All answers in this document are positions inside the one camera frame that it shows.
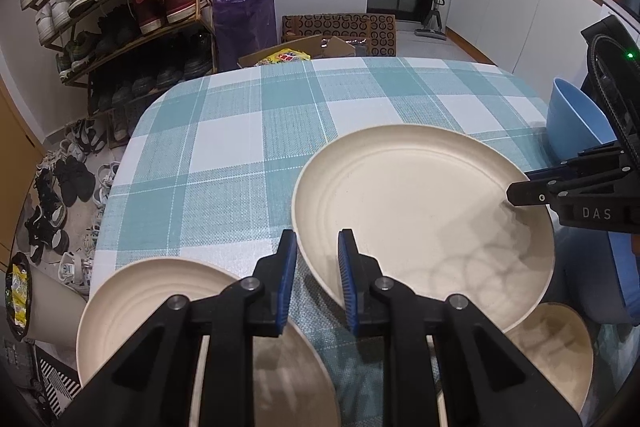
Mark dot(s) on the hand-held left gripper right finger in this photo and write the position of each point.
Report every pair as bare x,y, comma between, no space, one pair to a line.
347,287

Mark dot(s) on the wooden shoe rack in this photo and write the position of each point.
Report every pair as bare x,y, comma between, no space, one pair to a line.
213,49

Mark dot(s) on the yellow snack wrappers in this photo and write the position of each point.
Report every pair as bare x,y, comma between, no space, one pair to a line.
17,302

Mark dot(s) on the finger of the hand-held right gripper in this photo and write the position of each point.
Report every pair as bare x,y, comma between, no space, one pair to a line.
585,159
525,194

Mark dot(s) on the blue bowl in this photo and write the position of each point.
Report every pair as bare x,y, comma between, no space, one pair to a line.
570,117

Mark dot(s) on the floor mop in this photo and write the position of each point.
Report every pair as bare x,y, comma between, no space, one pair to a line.
432,26

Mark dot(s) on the beige trash bin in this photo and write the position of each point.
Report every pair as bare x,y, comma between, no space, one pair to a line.
55,302

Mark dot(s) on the purple plastic bag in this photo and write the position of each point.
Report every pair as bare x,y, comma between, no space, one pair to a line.
245,27

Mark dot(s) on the yellow snack packet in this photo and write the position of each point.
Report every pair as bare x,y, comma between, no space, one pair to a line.
285,56

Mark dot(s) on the black and white striped rug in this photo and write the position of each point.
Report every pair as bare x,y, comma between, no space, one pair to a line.
55,387

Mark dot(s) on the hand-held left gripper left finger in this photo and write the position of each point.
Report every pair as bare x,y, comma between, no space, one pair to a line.
286,282

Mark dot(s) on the large cream plate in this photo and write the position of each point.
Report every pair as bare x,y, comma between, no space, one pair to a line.
150,287
425,207

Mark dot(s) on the open cardboard box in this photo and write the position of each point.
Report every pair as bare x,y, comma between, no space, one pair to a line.
330,49

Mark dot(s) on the teal checked tablecloth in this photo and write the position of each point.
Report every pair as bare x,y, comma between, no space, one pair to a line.
225,132

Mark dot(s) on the pile of sandals and sneakers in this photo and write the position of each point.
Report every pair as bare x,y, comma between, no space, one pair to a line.
75,179

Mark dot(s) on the light wooden cabinet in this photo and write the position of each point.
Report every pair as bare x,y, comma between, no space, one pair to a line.
15,147

